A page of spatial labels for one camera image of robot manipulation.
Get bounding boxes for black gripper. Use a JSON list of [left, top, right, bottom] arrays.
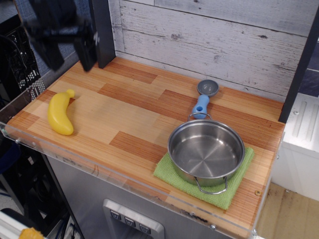
[[23, 0, 99, 72]]

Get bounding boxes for yellow toy banana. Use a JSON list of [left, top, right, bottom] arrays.
[[47, 89, 75, 135]]

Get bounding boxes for green cloth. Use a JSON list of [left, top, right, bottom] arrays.
[[154, 147, 255, 210]]

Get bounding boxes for stainless steel pot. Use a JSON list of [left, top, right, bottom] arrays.
[[167, 118, 245, 195]]

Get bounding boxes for blue grey toy scoop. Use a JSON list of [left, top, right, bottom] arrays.
[[192, 80, 219, 120]]

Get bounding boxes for silver toy fridge cabinet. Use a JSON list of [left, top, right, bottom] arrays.
[[46, 156, 240, 239]]

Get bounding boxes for clear acrylic guard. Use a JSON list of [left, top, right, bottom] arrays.
[[0, 57, 284, 239]]

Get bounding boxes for silver dispenser button panel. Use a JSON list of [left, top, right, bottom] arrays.
[[103, 199, 165, 239]]

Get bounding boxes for yellow black object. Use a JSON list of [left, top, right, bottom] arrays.
[[18, 228, 45, 239]]

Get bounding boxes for white ridged side counter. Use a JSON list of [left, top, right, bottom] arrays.
[[271, 93, 319, 200]]

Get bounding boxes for dark grey left post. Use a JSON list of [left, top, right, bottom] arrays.
[[89, 0, 116, 69]]

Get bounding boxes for dark grey post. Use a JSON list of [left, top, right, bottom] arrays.
[[89, 0, 116, 69], [278, 9, 319, 123]]

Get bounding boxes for dark grey right post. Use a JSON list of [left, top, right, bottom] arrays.
[[278, 9, 319, 123]]

